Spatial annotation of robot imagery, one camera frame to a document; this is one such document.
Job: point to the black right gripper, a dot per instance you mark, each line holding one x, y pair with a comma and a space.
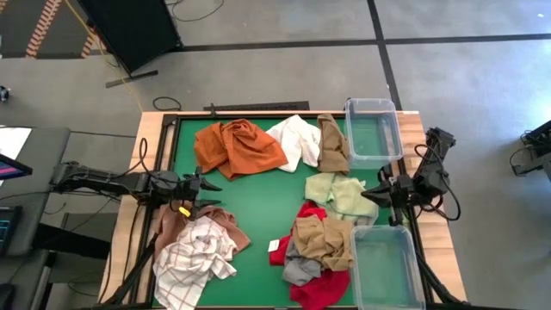
400, 189

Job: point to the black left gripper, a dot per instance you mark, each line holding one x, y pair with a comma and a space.
189, 189

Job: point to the pinkish brown towel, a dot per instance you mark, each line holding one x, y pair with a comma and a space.
170, 221

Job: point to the orange cloth towel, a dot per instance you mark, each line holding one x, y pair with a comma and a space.
239, 146

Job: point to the white checked towel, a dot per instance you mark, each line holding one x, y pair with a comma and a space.
193, 258

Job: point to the tan cloth towel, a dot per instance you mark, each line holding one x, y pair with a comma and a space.
325, 241
332, 146

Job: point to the white paper tag marked R1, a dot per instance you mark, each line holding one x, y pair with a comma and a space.
274, 245

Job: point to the plain white towel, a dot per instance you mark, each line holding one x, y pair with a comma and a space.
292, 140

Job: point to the grey cloth towel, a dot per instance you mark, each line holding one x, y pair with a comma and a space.
299, 269

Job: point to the red cloth towel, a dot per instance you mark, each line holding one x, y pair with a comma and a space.
320, 290

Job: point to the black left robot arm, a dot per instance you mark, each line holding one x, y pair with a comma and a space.
107, 183

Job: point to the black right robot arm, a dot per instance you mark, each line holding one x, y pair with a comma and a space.
430, 176

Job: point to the small yellow tag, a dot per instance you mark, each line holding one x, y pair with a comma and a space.
184, 211

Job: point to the light green towel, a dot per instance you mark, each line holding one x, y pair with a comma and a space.
340, 196

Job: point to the clear plastic bin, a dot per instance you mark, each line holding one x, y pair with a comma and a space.
385, 267
372, 133

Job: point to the black support strut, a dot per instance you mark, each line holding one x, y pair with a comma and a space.
435, 280
133, 271

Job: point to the grey desk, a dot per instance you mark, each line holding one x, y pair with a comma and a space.
43, 172

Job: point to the black partition panel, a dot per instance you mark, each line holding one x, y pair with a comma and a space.
129, 30

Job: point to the computer monitor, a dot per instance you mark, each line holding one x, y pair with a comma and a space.
13, 168

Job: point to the dark tablet screen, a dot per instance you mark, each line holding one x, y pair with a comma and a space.
8, 228

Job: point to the white paper sheet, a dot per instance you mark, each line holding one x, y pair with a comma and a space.
13, 140

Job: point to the small dark floor object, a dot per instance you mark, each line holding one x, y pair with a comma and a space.
3, 94

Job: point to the dark mat with orange stripes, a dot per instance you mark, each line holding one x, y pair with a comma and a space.
43, 26

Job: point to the black table frame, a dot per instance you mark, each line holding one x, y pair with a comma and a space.
258, 115

